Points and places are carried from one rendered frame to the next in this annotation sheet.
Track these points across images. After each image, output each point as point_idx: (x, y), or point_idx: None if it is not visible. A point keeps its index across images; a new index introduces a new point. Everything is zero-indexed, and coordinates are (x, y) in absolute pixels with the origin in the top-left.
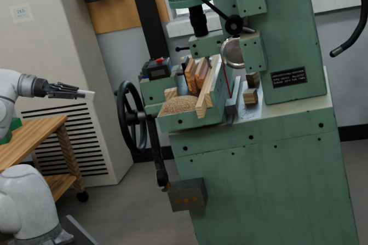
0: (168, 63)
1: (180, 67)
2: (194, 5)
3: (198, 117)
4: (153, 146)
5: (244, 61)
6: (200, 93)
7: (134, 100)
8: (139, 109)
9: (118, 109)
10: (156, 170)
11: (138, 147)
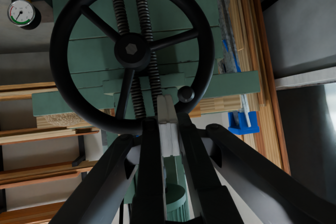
0: None
1: (237, 94)
2: (134, 194)
3: (36, 118)
4: (113, 6)
5: (106, 135)
6: (77, 124)
7: (202, 61)
8: (198, 40)
9: (69, 106)
10: (21, 26)
11: None
